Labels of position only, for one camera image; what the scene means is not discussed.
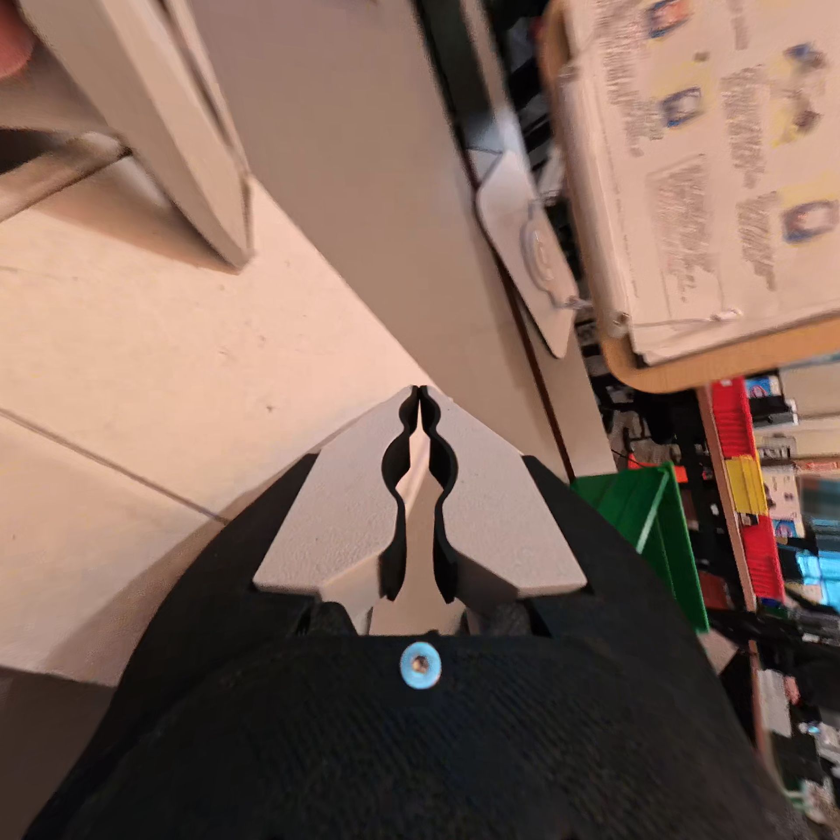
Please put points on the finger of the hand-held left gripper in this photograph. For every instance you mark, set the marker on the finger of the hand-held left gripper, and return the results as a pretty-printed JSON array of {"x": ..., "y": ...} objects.
[
  {"x": 131, "y": 79},
  {"x": 197, "y": 39}
]

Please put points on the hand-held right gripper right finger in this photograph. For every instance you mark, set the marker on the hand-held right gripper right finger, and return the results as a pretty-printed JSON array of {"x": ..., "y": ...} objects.
[{"x": 512, "y": 525}]

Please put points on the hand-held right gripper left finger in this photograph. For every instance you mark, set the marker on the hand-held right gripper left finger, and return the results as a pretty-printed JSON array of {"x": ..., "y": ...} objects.
[{"x": 328, "y": 525}]

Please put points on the green plastic bin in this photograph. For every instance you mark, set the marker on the green plastic bin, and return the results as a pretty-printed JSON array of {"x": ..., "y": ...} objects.
[{"x": 630, "y": 499}]

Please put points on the white cardboard mailer box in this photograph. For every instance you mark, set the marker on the white cardboard mailer box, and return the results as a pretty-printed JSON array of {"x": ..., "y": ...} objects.
[{"x": 164, "y": 361}]

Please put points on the person's left hand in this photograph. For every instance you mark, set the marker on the person's left hand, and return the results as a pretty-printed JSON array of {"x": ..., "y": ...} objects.
[{"x": 10, "y": 46}]

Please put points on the yellow storage bin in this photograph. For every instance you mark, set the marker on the yellow storage bin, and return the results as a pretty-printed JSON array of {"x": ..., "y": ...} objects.
[{"x": 747, "y": 485}]

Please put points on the red storage bin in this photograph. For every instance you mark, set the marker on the red storage bin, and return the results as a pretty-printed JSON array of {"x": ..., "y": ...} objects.
[
  {"x": 732, "y": 420},
  {"x": 764, "y": 558}
]

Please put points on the printed white carton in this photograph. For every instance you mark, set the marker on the printed white carton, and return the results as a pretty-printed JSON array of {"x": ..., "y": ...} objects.
[{"x": 781, "y": 499}]

